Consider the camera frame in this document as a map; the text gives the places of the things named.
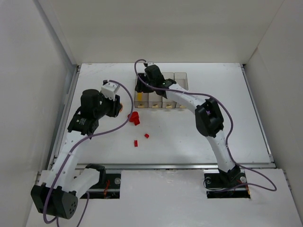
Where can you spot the front aluminium rail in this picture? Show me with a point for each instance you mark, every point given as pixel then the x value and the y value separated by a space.
pixel 182 166

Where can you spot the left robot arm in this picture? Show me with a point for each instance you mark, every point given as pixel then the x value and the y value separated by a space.
pixel 59 195

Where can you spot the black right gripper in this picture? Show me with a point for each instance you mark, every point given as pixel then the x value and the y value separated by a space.
pixel 141 84

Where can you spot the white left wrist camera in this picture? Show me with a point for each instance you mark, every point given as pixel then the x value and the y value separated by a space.
pixel 109 89

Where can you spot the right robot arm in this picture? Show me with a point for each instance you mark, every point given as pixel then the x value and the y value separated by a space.
pixel 208 118

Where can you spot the right aluminium frame rail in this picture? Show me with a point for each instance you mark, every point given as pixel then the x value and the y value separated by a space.
pixel 257 115

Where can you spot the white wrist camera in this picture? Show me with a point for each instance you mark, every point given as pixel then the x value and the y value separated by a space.
pixel 148 63
pixel 109 89

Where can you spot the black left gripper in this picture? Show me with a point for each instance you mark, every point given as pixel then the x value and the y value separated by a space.
pixel 115 107

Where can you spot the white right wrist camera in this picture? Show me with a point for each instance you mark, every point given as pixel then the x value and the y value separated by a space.
pixel 148 63

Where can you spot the large red lego assembly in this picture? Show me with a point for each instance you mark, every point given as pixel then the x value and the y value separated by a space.
pixel 134 118

